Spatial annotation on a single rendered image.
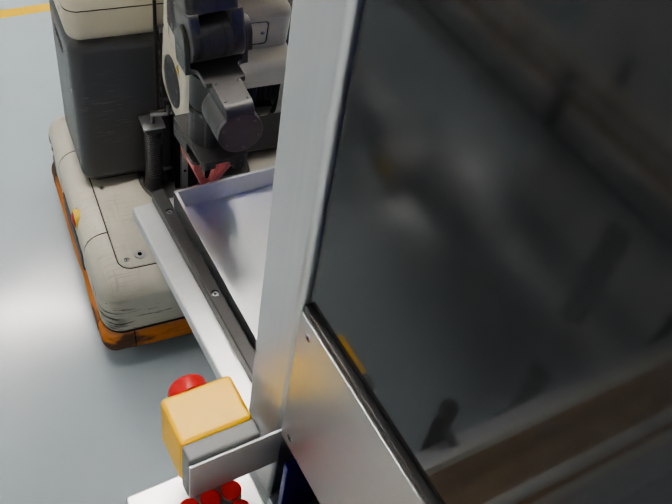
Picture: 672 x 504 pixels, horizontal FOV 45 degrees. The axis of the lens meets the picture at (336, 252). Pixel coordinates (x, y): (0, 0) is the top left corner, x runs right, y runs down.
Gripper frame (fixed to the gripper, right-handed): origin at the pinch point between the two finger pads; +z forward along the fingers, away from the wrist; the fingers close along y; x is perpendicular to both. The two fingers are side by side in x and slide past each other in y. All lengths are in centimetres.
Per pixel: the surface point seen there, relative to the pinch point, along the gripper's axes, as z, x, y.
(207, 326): 2.3, -9.0, 21.2
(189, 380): -11.3, -17.4, 35.8
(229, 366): 2.2, -8.9, 27.7
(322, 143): -47, -12, 44
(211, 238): 2.2, -2.8, 7.9
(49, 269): 91, -12, -72
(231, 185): 0.2, 3.1, 1.1
